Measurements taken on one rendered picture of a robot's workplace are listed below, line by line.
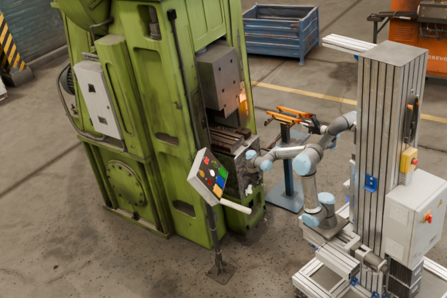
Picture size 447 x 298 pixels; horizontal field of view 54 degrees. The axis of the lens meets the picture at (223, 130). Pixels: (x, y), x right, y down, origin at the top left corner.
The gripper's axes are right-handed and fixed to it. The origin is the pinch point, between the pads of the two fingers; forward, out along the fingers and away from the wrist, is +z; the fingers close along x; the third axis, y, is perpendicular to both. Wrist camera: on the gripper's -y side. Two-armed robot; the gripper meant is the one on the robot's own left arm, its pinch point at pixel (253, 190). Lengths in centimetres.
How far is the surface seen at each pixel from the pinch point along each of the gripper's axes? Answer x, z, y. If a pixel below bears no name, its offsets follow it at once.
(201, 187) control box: -33.7, -15.9, -14.3
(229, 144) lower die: 22, -5, -53
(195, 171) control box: -32.0, -25.7, -21.8
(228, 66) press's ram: 31, -73, -52
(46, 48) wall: 57, 67, -671
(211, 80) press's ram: 13, -69, -51
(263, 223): 41, 93, -45
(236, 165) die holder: 17.8, 9.5, -42.5
